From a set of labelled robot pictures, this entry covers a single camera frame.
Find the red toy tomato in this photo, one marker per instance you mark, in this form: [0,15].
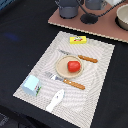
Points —
[73,66]

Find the light blue milk carton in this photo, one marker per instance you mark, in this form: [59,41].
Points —
[31,85]

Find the grey frying pan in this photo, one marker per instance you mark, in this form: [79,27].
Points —
[95,4]

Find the round wooden plate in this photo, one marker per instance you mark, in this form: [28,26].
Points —
[62,68]

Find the woven beige placemat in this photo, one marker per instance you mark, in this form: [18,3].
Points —
[78,106]

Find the white toy fish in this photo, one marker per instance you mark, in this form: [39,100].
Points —
[57,98]

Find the grey cooking pot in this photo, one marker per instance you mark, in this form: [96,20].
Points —
[67,8]

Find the wooden toy stove board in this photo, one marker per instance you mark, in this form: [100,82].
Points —
[104,27]

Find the cream sink bowl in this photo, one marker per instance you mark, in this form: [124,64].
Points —
[122,14]

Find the wooden handled toy fork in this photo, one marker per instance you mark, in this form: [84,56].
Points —
[66,81]

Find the wooden handled toy knife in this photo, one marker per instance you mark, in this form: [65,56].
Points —
[80,56]

